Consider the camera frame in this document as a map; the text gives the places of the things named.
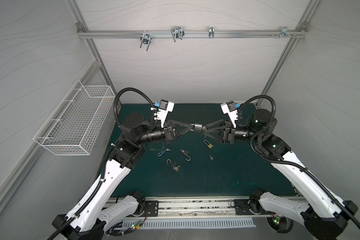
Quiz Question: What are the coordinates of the black padlock shackle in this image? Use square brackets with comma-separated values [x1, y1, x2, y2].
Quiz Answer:
[181, 149, 191, 162]

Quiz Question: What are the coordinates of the white wire basket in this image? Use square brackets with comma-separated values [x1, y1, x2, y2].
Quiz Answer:
[33, 80, 115, 156]

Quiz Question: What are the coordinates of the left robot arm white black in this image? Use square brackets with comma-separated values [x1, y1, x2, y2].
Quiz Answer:
[49, 88, 203, 240]

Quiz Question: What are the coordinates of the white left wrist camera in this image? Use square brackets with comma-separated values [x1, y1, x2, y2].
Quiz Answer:
[151, 99, 175, 128]

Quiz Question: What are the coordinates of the silver padlock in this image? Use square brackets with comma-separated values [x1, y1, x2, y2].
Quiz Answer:
[193, 124, 208, 133]

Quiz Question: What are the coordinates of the black padlock with keys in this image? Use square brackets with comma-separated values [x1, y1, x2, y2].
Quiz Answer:
[166, 159, 181, 172]

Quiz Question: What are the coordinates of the aluminium wall rail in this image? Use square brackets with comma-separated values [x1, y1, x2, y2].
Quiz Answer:
[78, 29, 309, 39]

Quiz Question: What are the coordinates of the white slotted cable duct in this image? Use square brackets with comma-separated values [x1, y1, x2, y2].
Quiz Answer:
[140, 217, 257, 230]

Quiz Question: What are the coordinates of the brass padlock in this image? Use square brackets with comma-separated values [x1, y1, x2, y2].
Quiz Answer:
[203, 140, 213, 149]

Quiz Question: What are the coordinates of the metal hook bracket right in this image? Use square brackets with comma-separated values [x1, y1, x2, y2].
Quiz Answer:
[270, 27, 297, 39]

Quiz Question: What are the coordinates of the metal u hook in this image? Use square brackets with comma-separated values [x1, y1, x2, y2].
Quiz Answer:
[140, 33, 152, 51]
[171, 27, 185, 42]

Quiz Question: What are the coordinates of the metal U hook left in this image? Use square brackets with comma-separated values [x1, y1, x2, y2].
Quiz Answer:
[140, 33, 152, 51]

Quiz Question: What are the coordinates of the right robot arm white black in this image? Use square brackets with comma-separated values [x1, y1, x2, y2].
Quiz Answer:
[202, 95, 360, 240]

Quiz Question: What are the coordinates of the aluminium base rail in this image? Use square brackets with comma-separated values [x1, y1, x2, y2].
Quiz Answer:
[101, 196, 313, 218]

